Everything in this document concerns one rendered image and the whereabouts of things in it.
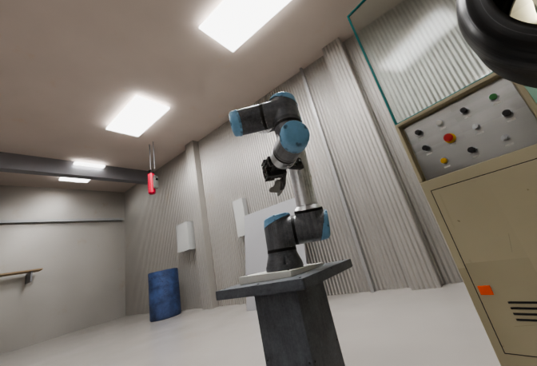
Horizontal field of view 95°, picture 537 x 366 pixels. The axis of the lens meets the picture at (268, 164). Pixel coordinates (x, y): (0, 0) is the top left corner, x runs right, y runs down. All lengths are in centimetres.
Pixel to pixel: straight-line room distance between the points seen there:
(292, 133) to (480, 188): 105
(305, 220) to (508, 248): 88
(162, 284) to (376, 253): 413
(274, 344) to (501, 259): 107
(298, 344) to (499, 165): 119
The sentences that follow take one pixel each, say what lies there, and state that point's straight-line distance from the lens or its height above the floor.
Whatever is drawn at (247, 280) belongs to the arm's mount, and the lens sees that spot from 132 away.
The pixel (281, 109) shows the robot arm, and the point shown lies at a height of 112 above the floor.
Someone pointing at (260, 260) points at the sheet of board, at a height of 67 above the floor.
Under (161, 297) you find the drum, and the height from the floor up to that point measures 39.
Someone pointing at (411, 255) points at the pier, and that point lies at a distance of 348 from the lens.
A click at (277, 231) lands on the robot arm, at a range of 128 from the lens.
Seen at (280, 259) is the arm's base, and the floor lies 68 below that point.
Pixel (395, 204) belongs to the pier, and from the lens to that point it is 346.
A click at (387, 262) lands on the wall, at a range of 371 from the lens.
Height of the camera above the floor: 70
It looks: 20 degrees up
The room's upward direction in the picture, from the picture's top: 13 degrees counter-clockwise
